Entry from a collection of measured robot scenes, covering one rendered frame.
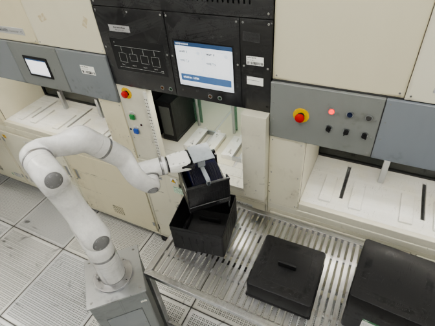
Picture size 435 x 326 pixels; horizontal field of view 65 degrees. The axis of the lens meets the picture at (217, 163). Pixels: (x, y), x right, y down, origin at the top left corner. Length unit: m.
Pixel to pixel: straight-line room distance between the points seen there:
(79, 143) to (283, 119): 0.84
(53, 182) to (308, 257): 1.12
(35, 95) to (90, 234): 2.07
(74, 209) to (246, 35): 0.94
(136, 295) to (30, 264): 1.52
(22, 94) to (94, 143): 2.02
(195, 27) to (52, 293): 2.15
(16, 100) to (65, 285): 1.52
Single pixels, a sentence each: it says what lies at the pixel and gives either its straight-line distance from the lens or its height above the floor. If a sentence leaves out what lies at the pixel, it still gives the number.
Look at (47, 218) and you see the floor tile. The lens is 3.42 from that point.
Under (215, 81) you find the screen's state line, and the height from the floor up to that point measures 1.51.
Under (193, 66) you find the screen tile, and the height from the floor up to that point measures 1.57.
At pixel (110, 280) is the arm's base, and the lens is 1.77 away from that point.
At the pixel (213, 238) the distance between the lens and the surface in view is 1.66.
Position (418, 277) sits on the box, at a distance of 1.56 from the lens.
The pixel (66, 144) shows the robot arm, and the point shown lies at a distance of 1.27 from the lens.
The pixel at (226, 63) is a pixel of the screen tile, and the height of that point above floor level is 1.61.
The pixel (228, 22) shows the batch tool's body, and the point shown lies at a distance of 1.44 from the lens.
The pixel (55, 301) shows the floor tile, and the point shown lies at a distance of 2.85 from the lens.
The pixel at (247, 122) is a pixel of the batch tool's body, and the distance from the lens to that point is 1.55.
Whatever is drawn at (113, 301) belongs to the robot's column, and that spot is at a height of 0.76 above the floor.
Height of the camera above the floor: 2.24
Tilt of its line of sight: 41 degrees down
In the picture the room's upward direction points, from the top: 6 degrees counter-clockwise
